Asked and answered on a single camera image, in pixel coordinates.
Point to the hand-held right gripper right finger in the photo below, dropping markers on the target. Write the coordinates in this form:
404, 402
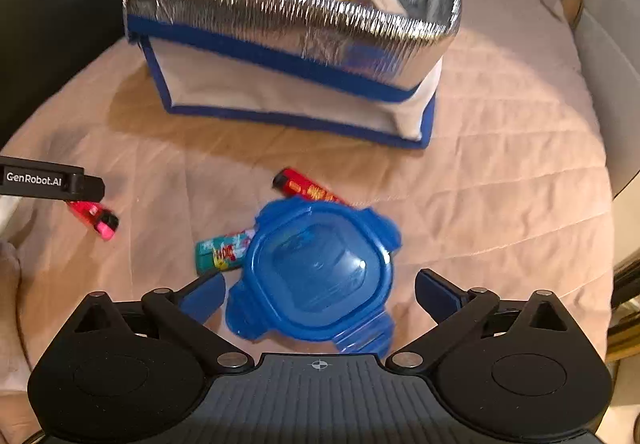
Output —
437, 296

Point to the silver blue insulated cooler bag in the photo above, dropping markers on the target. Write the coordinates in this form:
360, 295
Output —
250, 84

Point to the blue plastic container lid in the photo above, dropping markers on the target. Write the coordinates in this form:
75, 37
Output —
310, 274

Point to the teal printed tube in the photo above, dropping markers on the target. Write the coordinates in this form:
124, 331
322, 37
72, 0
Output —
220, 251

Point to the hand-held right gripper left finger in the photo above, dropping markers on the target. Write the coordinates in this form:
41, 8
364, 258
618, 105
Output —
202, 296

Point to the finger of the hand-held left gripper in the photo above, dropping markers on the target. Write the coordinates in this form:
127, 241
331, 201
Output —
90, 188

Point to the red tube with black cap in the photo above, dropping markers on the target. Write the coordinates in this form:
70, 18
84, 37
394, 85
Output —
300, 186

